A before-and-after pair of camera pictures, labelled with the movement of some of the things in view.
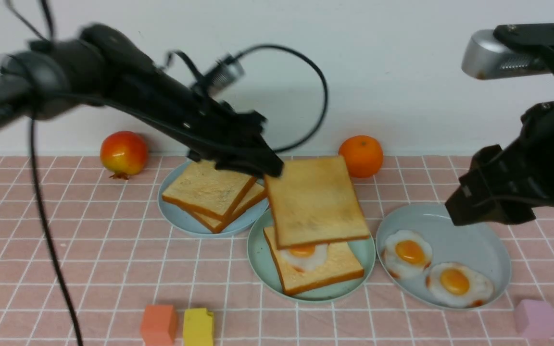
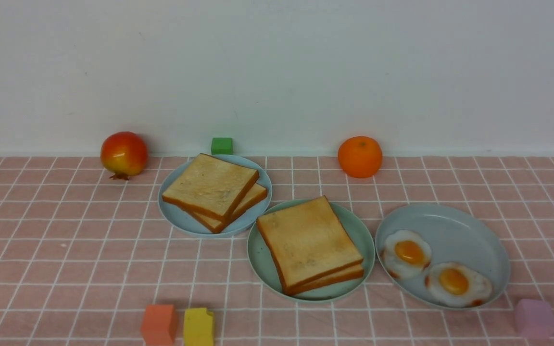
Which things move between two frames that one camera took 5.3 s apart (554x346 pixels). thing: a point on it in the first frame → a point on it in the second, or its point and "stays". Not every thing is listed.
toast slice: [315, 202] → [306, 241]
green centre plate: [263, 267] stays
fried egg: [405, 254] stays
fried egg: [458, 285] stays
